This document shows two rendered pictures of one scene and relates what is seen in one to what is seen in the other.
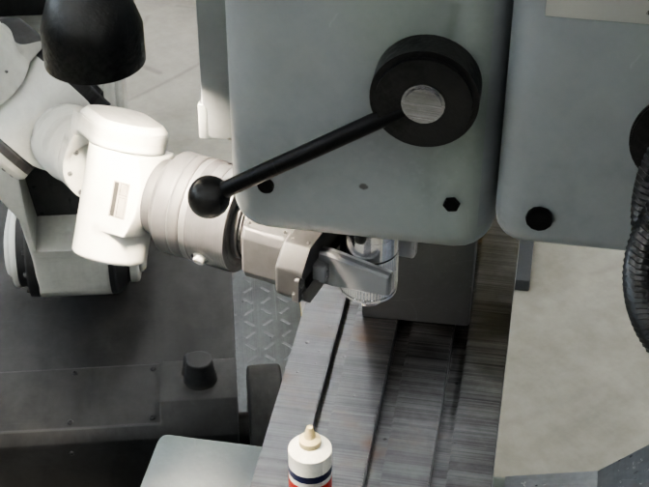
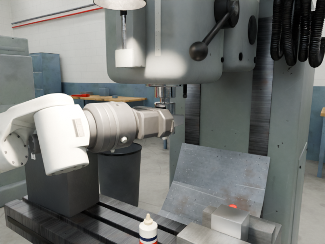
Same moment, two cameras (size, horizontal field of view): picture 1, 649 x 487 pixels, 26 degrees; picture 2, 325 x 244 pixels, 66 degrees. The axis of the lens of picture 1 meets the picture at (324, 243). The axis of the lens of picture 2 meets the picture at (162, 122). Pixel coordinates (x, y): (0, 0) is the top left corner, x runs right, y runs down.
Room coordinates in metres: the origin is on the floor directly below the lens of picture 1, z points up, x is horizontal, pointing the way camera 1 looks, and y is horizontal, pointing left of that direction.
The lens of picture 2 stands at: (0.68, 0.47, 1.32)
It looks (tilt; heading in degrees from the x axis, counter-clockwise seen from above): 10 degrees down; 294
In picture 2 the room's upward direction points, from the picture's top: straight up
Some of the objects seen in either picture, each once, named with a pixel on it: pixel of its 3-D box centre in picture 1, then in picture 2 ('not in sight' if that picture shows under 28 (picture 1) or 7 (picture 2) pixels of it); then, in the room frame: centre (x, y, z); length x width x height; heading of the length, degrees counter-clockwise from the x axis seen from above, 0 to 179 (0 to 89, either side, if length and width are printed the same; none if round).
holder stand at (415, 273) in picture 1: (427, 192); (61, 172); (1.31, -0.12, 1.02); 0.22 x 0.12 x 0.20; 172
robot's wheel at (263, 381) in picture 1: (267, 434); not in sight; (1.45, 0.08, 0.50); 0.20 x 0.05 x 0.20; 5
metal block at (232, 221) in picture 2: not in sight; (229, 226); (0.75, -0.01, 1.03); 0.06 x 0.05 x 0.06; 169
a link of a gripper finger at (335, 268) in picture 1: (352, 276); (174, 120); (0.87, -0.02, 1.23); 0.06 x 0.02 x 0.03; 66
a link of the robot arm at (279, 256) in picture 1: (267, 229); (130, 124); (0.94, 0.05, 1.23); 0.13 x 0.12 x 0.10; 156
